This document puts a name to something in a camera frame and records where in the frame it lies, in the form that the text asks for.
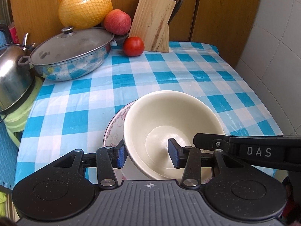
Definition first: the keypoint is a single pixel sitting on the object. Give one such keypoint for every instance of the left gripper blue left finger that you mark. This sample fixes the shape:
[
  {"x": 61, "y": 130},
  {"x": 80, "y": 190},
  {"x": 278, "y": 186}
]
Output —
[{"x": 108, "y": 158}]

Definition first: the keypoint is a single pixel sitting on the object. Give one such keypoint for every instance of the yellow pomelo in net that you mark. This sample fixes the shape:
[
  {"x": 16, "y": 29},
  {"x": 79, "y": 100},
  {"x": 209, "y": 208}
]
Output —
[{"x": 83, "y": 14}]

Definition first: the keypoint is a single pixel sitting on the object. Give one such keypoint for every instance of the red tomato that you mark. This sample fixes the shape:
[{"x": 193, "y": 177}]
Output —
[{"x": 133, "y": 46}]

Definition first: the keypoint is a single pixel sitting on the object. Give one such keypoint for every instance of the blue foam mat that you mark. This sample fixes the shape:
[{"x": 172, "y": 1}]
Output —
[{"x": 8, "y": 159}]

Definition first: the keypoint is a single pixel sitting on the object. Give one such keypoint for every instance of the steel pan with glass lid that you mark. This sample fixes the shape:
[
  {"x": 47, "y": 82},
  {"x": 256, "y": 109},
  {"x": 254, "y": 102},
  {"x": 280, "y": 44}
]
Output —
[{"x": 72, "y": 53}]

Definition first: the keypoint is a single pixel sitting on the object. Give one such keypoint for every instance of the steel kettle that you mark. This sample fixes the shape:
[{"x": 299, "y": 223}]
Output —
[{"x": 16, "y": 81}]

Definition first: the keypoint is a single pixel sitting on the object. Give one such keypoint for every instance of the blue checked tablecloth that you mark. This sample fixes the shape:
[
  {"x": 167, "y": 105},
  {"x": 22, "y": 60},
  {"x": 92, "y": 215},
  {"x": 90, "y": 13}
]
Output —
[{"x": 75, "y": 114}]

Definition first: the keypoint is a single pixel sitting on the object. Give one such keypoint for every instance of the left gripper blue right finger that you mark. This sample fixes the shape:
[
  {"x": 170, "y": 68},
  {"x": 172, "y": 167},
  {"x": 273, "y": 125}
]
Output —
[{"x": 189, "y": 158}]

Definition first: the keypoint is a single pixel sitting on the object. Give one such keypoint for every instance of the wooden knife block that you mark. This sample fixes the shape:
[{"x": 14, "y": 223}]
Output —
[{"x": 150, "y": 23}]

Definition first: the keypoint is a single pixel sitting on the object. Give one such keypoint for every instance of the deep plate with pink flowers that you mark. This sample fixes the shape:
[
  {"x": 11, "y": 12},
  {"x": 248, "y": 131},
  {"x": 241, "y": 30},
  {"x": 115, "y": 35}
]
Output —
[{"x": 112, "y": 137}]

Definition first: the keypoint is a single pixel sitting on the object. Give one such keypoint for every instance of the red apple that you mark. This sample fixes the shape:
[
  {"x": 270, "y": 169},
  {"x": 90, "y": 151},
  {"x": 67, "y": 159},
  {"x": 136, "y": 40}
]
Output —
[{"x": 117, "y": 22}]

